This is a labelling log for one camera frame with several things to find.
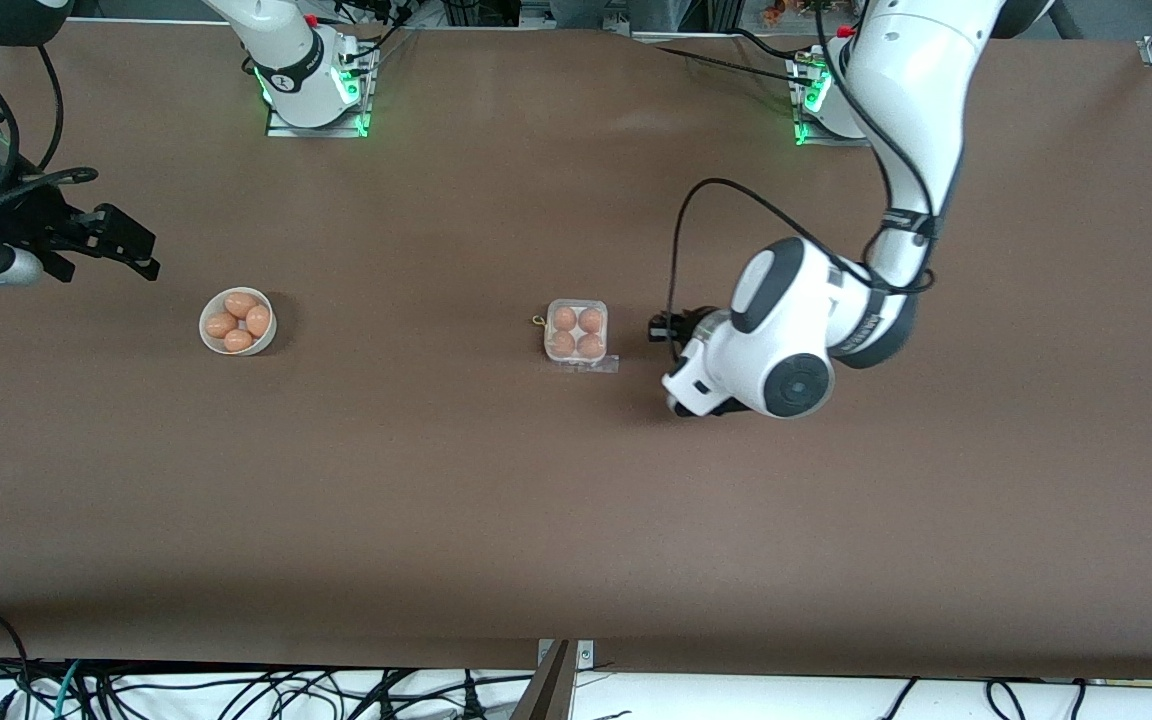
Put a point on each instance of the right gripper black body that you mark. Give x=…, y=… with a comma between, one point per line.
x=44, y=226

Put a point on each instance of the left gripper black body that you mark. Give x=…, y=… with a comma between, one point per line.
x=693, y=327

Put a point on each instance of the clear plastic egg carton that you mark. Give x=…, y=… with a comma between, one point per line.
x=577, y=332

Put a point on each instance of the brown egg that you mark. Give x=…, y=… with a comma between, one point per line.
x=241, y=304
x=258, y=320
x=590, y=346
x=564, y=318
x=220, y=325
x=238, y=341
x=590, y=319
x=562, y=344

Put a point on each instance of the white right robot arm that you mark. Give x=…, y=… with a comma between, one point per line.
x=286, y=60

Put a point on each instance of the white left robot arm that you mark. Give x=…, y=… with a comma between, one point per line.
x=916, y=100

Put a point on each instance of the white round bowl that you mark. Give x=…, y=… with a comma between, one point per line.
x=264, y=345

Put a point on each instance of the brown table cover sheet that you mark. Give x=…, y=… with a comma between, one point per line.
x=576, y=500

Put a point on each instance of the small metal bracket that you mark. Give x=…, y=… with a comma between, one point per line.
x=586, y=655

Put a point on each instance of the dark camera stand post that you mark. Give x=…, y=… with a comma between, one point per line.
x=548, y=695

